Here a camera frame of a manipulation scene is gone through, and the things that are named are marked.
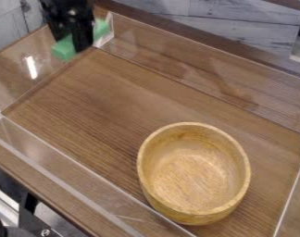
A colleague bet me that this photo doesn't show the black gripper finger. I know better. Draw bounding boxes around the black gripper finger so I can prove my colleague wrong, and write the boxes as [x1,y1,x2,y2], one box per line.
[45,17,69,41]
[71,19,93,53]

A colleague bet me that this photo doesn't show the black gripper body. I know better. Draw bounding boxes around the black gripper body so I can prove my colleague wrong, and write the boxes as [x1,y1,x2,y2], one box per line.
[39,0,93,23]

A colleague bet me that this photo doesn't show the green rectangular block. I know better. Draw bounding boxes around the green rectangular block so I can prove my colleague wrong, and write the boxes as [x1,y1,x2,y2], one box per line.
[51,19,112,61]

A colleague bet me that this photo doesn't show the brown wooden bowl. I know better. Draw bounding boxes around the brown wooden bowl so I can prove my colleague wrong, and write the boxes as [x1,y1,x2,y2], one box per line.
[136,122,251,226]

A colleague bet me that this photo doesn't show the clear acrylic tray walls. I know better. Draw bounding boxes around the clear acrylic tray walls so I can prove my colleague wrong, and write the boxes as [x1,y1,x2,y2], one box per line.
[0,7,300,237]

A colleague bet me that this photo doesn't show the black table leg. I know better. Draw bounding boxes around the black table leg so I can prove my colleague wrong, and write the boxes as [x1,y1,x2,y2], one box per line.
[23,193,39,214]

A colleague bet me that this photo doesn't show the black metal bracket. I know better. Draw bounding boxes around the black metal bracket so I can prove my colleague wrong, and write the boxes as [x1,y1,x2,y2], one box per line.
[17,212,61,237]

